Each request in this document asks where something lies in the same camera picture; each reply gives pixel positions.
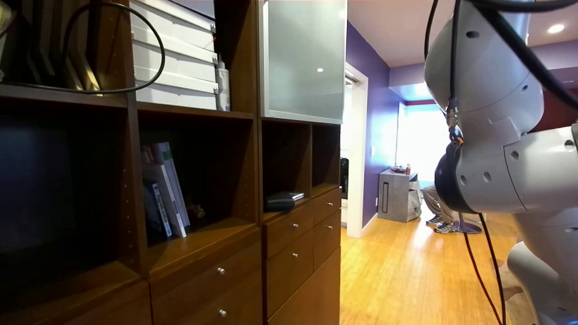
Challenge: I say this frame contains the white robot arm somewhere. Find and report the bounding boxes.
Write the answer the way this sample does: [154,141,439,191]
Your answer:
[425,0,578,325]

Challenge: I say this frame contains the right frosted glass cabinet door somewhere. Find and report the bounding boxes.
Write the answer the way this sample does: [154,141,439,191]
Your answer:
[262,0,347,125]

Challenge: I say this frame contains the brown wooden cabinet unit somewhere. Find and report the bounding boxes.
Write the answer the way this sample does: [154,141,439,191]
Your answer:
[0,0,340,325]

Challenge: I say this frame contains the small black box on shelf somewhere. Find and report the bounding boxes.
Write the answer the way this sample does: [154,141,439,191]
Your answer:
[266,191,305,211]

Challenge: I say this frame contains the small figurine on shelf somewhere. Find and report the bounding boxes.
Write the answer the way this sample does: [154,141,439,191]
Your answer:
[188,204,206,220]

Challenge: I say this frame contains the grey trash bin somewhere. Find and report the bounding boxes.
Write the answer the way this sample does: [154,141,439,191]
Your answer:
[378,172,421,222]

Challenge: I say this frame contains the upright books on shelf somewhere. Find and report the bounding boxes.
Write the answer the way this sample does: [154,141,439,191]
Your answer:
[141,143,190,238]

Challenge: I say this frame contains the white stacked boxes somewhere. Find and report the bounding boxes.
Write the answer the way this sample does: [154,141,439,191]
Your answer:
[130,0,229,112]

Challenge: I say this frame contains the seated person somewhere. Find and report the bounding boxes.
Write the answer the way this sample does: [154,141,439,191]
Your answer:
[421,186,481,235]

